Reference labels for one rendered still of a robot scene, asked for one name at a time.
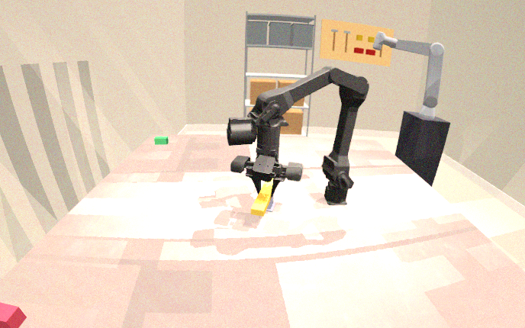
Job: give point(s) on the yellow bar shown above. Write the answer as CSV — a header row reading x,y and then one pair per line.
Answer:
x,y
262,201

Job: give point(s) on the green rectangular block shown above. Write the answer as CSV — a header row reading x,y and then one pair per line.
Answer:
x,y
161,140

